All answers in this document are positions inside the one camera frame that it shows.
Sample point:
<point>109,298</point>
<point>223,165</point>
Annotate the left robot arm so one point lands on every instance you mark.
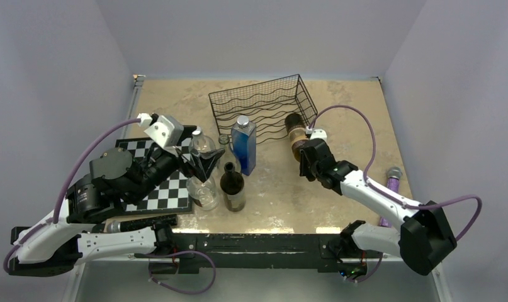
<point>65,237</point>

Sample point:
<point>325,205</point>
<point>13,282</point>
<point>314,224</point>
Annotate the clear wine bottle dark label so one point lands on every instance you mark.
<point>228,155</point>

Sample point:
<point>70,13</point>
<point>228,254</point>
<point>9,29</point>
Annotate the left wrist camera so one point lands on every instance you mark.
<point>164,130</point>

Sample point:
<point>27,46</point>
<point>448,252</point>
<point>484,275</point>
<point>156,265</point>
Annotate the clear round bottle white cap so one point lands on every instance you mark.
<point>203,194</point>

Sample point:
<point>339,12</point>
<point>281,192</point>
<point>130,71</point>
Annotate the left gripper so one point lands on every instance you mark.
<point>203,162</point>

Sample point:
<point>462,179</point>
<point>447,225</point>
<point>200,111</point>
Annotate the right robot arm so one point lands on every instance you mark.
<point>335,223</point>

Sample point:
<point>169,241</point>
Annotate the green wine bottle silver neck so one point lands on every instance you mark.
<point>296,131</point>

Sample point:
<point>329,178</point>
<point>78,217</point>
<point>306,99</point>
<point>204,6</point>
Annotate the clear bottle silver cap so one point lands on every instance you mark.
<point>201,142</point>

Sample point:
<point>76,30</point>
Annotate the black white checkerboard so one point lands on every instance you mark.
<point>170,197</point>

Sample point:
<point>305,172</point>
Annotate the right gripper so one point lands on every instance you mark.
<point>304,171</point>

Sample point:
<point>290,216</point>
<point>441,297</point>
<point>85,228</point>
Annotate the black table front rail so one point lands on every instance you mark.
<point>419,250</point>

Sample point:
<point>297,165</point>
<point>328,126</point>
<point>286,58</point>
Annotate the blue square glass bottle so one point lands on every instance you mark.
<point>244,136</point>

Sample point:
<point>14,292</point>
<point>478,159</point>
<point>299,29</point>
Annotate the dark wine bottle white label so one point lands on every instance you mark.
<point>232,184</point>

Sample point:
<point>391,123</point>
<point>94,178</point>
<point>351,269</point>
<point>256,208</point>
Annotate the black wire wine rack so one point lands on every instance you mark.
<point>267,104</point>

